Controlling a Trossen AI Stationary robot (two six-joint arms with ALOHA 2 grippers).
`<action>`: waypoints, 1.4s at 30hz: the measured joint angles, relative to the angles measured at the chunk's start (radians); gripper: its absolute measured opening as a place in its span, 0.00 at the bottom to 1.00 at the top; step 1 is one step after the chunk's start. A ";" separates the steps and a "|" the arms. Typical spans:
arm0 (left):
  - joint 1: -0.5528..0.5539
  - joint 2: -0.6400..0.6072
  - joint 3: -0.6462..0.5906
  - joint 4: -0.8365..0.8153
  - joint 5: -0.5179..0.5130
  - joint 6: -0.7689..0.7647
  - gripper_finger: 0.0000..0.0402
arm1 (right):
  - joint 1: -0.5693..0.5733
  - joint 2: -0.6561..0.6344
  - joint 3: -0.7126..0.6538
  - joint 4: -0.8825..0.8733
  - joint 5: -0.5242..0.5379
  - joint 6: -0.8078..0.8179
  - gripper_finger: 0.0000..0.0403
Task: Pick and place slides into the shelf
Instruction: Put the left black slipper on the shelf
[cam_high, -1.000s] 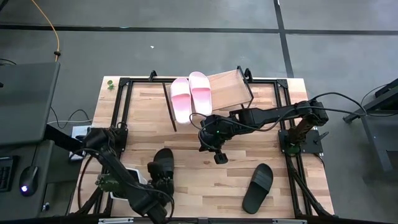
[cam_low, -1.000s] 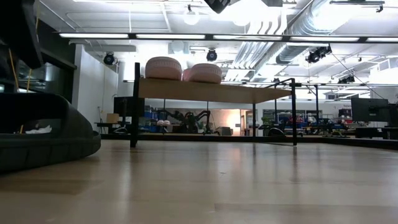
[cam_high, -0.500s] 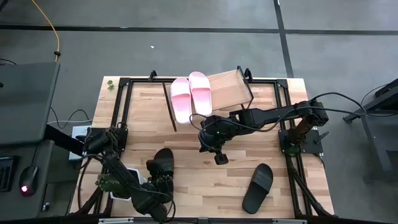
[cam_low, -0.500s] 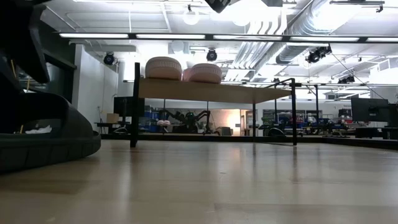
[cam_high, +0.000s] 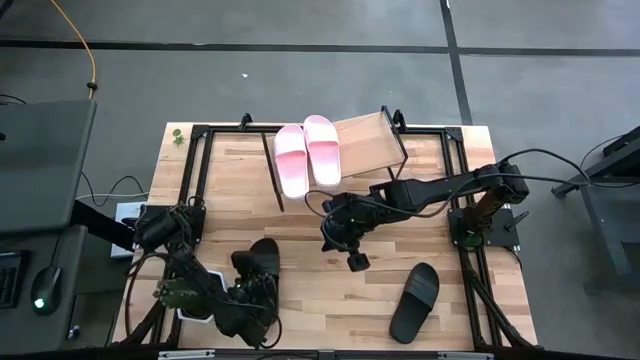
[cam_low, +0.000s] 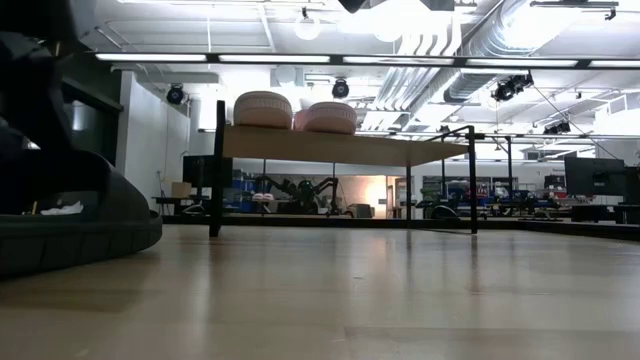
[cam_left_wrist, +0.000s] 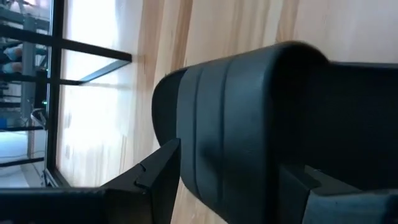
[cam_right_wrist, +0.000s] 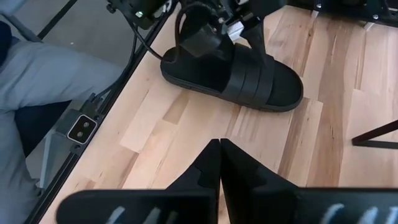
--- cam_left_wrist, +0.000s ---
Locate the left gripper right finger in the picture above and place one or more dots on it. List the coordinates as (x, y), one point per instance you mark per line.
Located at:
(342, 208)

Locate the wooden shelf with black frame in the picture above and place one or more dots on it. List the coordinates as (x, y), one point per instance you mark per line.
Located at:
(55, 93)

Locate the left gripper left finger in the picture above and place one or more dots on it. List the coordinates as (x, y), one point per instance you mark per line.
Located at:
(93, 207)

